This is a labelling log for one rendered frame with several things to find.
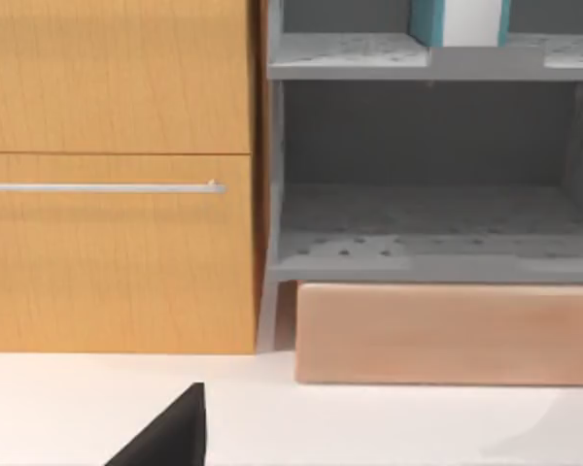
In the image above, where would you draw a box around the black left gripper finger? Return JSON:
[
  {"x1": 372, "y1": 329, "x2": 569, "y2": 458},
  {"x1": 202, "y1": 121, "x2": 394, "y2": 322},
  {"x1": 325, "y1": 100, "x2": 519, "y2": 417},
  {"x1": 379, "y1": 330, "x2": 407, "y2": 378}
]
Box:
[{"x1": 104, "y1": 382, "x2": 208, "y2": 466}]

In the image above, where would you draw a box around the wooden cupboard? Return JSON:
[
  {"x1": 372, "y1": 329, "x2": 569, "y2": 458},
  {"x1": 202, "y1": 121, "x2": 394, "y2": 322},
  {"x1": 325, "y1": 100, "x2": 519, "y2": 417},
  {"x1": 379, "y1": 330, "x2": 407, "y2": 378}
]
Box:
[{"x1": 0, "y1": 0, "x2": 298, "y2": 356}]

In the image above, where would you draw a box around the pale wooden drawer front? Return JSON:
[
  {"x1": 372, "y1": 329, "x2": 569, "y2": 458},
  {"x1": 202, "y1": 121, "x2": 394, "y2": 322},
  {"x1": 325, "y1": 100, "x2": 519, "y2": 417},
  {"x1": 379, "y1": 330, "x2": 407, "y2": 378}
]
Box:
[{"x1": 294, "y1": 281, "x2": 583, "y2": 387}]

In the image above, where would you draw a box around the plain wooden drawer front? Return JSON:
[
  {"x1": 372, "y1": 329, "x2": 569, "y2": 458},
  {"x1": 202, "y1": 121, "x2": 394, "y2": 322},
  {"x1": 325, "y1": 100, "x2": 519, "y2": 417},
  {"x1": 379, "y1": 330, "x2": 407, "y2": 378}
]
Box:
[{"x1": 0, "y1": 0, "x2": 252, "y2": 156}]

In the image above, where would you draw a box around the grey pierced shelf unit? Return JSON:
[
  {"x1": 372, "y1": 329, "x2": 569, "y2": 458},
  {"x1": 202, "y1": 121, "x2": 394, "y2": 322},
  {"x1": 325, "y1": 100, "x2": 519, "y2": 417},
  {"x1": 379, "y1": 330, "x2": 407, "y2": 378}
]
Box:
[{"x1": 265, "y1": 0, "x2": 583, "y2": 351}]

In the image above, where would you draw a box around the teal and white book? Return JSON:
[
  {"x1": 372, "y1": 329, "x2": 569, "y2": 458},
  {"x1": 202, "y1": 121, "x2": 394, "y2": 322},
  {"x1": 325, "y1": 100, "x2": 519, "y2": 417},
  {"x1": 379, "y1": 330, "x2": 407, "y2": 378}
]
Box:
[{"x1": 407, "y1": 0, "x2": 512, "y2": 49}]

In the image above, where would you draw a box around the wooden drawer front with handle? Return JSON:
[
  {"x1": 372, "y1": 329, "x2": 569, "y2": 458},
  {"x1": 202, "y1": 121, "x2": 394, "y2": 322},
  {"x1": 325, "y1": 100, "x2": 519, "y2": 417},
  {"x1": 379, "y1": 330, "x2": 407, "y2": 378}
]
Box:
[{"x1": 0, "y1": 152, "x2": 257, "y2": 355}]

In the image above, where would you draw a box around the long metal handle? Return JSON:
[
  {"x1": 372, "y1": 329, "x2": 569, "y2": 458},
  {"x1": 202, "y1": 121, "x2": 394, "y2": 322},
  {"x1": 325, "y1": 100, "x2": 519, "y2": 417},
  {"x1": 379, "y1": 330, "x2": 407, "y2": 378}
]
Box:
[{"x1": 0, "y1": 179, "x2": 227, "y2": 196}]

